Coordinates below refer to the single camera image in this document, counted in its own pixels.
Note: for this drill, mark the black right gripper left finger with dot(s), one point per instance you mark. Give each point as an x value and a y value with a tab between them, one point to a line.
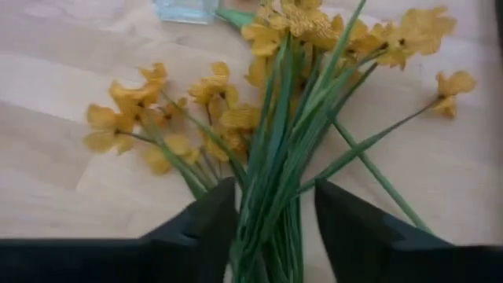
118	261

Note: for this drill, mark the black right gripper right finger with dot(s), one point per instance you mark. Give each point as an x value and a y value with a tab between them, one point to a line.
393	263

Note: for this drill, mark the yellow artificial tulip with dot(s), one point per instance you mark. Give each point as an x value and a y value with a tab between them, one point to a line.
387	184

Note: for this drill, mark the yellow artificial flower bunch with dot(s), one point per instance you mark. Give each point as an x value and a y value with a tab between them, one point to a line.
424	27
271	220
133	94

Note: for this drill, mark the clear textured glass vase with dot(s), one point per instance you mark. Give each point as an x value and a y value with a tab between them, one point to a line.
184	12

